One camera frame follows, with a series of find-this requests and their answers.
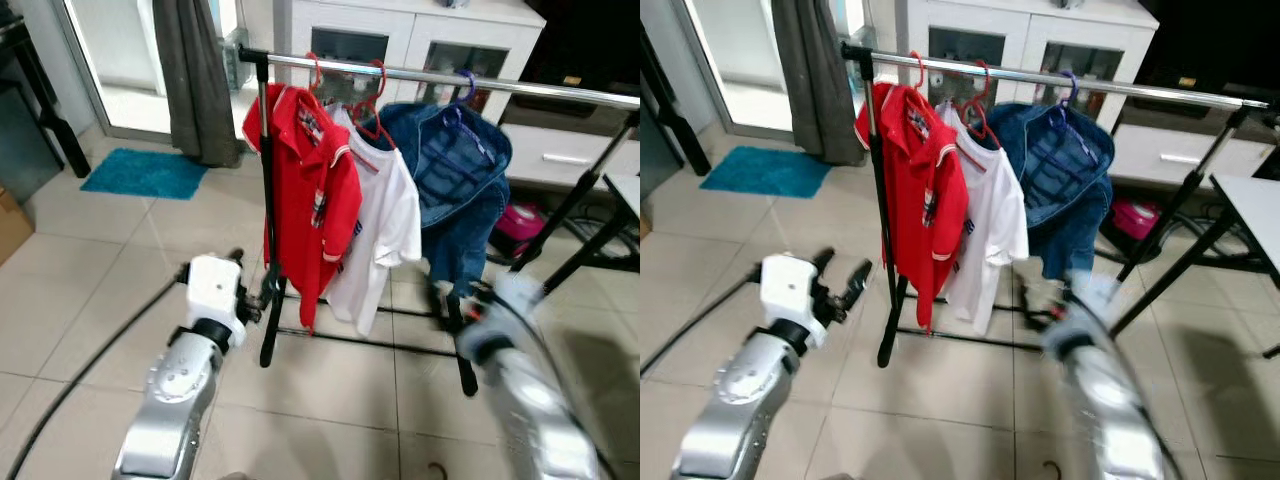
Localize white table black legs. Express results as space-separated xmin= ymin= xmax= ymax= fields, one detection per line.
xmin=545 ymin=172 xmax=641 ymax=296
xmin=1110 ymin=175 xmax=1280 ymax=359

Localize white low drawer cabinet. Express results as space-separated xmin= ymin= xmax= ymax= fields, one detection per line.
xmin=1108 ymin=120 xmax=1280 ymax=191
xmin=500 ymin=120 xmax=641 ymax=191

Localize pink and black appliance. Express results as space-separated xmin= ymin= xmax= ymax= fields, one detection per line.
xmin=493 ymin=203 xmax=548 ymax=249
xmin=1110 ymin=197 xmax=1161 ymax=241

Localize black television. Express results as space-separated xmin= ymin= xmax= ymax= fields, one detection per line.
xmin=520 ymin=0 xmax=641 ymax=113
xmin=1135 ymin=0 xmax=1280 ymax=101

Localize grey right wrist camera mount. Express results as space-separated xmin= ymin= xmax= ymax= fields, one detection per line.
xmin=1060 ymin=270 xmax=1129 ymax=331
xmin=470 ymin=272 xmax=549 ymax=336

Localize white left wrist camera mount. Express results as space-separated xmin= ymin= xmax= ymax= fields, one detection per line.
xmin=760 ymin=253 xmax=827 ymax=331
xmin=185 ymin=255 xmax=248 ymax=336

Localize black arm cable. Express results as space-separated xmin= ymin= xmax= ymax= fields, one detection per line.
xmin=5 ymin=262 xmax=193 ymax=480
xmin=1095 ymin=290 xmax=1189 ymax=480
xmin=640 ymin=265 xmax=766 ymax=376
xmin=490 ymin=290 xmax=621 ymax=480

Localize purple clothes hanger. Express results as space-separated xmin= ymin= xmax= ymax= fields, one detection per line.
xmin=440 ymin=68 xmax=501 ymax=166
xmin=1045 ymin=70 xmax=1101 ymax=161

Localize black and silver clothes rack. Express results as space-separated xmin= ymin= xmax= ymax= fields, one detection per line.
xmin=840 ymin=40 xmax=1280 ymax=369
xmin=235 ymin=45 xmax=641 ymax=398

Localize white glass-door cabinet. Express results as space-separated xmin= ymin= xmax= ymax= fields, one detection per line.
xmin=895 ymin=0 xmax=1161 ymax=131
xmin=272 ymin=0 xmax=546 ymax=141

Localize teal floor mat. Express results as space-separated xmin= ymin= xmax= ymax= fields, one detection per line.
xmin=698 ymin=146 xmax=833 ymax=199
xmin=80 ymin=148 xmax=210 ymax=201

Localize red polo shirt white trim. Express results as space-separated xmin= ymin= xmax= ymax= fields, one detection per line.
xmin=855 ymin=82 xmax=969 ymax=331
xmin=243 ymin=85 xmax=363 ymax=331

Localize white framed glass door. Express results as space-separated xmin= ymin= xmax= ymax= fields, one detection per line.
xmin=55 ymin=0 xmax=176 ymax=141
xmin=680 ymin=0 xmax=786 ymax=136

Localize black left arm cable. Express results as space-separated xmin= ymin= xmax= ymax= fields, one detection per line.
xmin=5 ymin=262 xmax=193 ymax=480
xmin=640 ymin=265 xmax=766 ymax=376

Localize cardboard box black print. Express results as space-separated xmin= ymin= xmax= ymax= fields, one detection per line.
xmin=0 ymin=185 xmax=36 ymax=266

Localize blue denim jacket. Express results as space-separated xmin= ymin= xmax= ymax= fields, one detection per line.
xmin=985 ymin=100 xmax=1114 ymax=283
xmin=378 ymin=100 xmax=514 ymax=298

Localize grey curtain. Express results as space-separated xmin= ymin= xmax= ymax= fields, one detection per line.
xmin=770 ymin=0 xmax=863 ymax=166
xmin=152 ymin=0 xmax=244 ymax=168

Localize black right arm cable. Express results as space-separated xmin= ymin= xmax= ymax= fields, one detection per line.
xmin=490 ymin=290 xmax=621 ymax=480
xmin=1095 ymin=290 xmax=1189 ymax=480

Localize black desk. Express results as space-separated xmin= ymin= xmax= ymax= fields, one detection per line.
xmin=0 ymin=15 xmax=93 ymax=201
xmin=640 ymin=30 xmax=713 ymax=196

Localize white printed t-shirt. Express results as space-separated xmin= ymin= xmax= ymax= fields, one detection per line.
xmin=322 ymin=105 xmax=423 ymax=338
xmin=935 ymin=100 xmax=1029 ymax=336

